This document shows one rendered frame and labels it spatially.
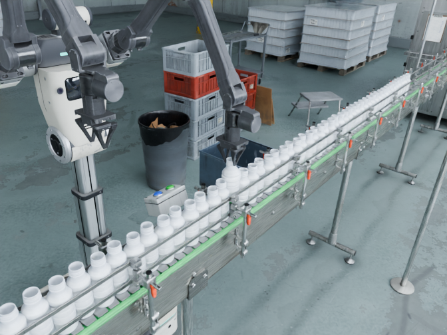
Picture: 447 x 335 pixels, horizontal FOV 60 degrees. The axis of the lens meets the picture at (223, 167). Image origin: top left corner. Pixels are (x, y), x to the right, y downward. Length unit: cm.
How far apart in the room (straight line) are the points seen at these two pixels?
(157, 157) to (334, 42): 531
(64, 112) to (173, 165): 193
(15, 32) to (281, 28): 747
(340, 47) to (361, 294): 580
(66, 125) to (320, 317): 180
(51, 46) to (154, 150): 189
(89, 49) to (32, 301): 61
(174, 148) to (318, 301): 166
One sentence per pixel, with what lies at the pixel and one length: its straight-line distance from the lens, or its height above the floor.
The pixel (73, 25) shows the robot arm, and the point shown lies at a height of 171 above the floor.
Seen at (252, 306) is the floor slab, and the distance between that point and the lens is 252.
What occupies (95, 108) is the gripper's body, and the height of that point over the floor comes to 151.
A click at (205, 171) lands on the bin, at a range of 212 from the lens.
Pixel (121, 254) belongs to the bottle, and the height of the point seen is 113.
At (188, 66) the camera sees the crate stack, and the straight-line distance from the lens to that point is 375.
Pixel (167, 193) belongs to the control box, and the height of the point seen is 112.
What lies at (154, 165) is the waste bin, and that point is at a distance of 339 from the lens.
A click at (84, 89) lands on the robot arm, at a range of 107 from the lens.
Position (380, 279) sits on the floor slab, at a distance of 291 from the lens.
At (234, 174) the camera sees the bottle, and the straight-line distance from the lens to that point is 139.
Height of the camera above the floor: 186
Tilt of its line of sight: 28 degrees down
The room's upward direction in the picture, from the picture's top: 2 degrees clockwise
